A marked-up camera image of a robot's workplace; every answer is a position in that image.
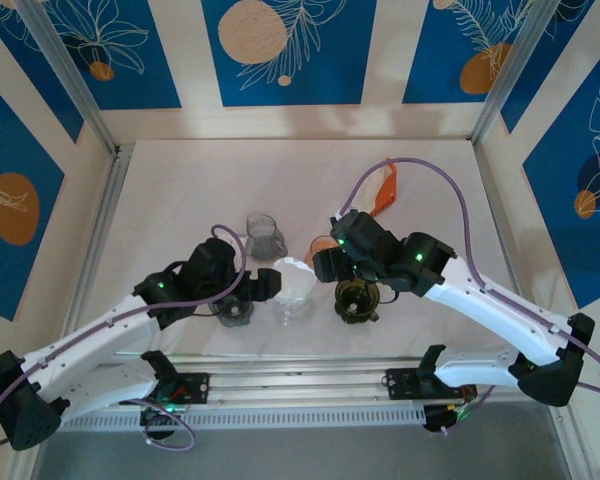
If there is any orange glass server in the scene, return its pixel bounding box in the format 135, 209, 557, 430
307, 234, 337, 264

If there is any white paper coffee filter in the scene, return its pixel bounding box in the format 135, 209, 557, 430
274, 256, 314, 302

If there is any clear glass dripper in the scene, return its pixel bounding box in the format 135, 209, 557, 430
273, 256, 315, 305

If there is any grey glass server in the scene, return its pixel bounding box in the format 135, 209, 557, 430
243, 213, 290, 261

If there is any grey glass dripper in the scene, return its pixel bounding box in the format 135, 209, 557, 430
209, 294, 255, 329

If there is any olive green glass dripper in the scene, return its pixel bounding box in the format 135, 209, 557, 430
333, 279, 382, 326

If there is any paper filter pack orange label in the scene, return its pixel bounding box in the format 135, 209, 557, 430
352, 157, 399, 219

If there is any black electronics module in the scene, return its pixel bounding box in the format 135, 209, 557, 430
422, 403, 469, 437
138, 405, 181, 441

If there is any aluminium side rail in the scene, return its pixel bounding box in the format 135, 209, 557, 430
59, 144, 134, 354
472, 142, 549, 361

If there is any aluminium front rail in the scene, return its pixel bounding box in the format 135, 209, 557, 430
32, 353, 576, 404

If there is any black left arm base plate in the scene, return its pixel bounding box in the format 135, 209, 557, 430
144, 372, 212, 407

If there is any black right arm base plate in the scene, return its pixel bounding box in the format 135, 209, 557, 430
385, 367, 480, 402

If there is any white slotted cable duct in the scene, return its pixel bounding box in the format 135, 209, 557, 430
59, 404, 427, 432

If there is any aluminium frame post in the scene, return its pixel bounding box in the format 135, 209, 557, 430
469, 0, 566, 146
14, 0, 121, 159
547, 399, 589, 480

